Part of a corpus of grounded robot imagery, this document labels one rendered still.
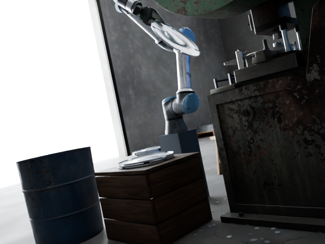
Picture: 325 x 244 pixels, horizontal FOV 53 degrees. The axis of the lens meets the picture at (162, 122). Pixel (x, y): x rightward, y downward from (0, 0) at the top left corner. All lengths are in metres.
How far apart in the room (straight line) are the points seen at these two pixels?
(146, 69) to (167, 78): 0.66
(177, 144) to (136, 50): 5.44
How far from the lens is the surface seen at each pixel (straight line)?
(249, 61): 1.75
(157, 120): 7.29
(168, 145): 2.08
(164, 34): 1.68
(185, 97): 1.97
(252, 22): 1.75
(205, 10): 1.39
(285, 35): 1.62
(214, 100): 1.61
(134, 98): 6.96
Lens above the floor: 0.54
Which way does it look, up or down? level
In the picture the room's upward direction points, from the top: 11 degrees counter-clockwise
